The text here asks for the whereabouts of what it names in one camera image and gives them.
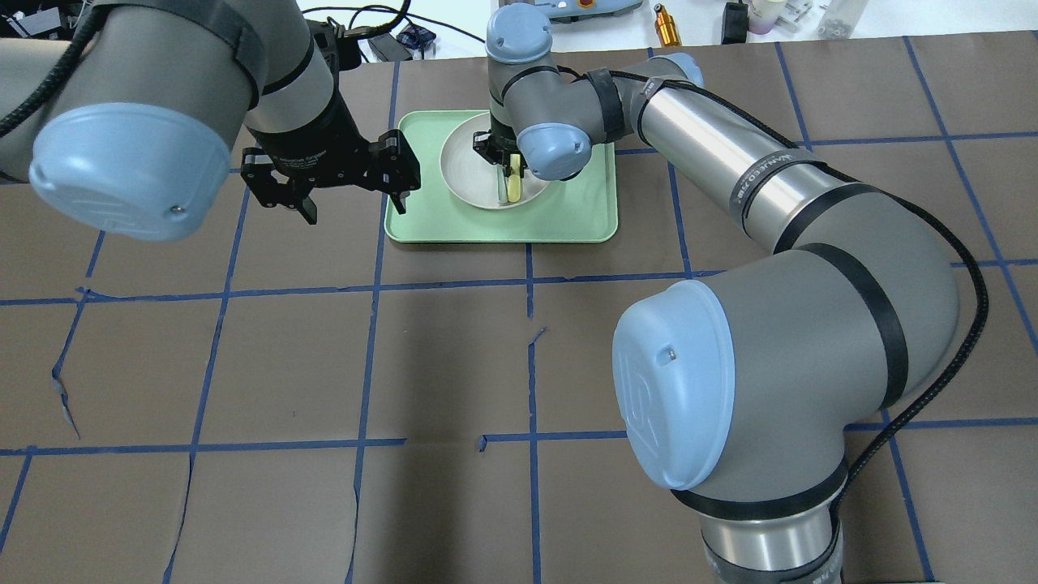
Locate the light green plastic tray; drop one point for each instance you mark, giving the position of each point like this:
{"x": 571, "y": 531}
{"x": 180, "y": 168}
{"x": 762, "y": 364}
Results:
{"x": 581, "y": 210}

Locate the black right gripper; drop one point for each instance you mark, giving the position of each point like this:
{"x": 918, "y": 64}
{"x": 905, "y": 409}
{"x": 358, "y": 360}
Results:
{"x": 495, "y": 150}

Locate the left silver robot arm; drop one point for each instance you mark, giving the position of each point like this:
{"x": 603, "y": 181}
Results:
{"x": 129, "y": 125}

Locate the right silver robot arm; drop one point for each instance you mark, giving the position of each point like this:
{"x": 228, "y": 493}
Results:
{"x": 758, "y": 395}

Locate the black power adapter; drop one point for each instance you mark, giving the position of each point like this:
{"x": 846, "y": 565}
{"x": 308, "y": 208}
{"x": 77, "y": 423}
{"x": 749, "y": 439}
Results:
{"x": 735, "y": 23}

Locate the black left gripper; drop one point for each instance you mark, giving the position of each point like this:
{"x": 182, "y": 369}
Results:
{"x": 312, "y": 140}

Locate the white round plate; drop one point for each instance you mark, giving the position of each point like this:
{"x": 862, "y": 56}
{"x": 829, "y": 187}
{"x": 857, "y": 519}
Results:
{"x": 475, "y": 181}

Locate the yellow handled fork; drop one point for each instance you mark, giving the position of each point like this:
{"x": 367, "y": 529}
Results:
{"x": 510, "y": 185}

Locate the gold metal cylinder tool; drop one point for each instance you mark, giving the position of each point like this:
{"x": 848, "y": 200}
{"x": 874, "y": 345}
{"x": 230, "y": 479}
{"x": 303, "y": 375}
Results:
{"x": 665, "y": 26}

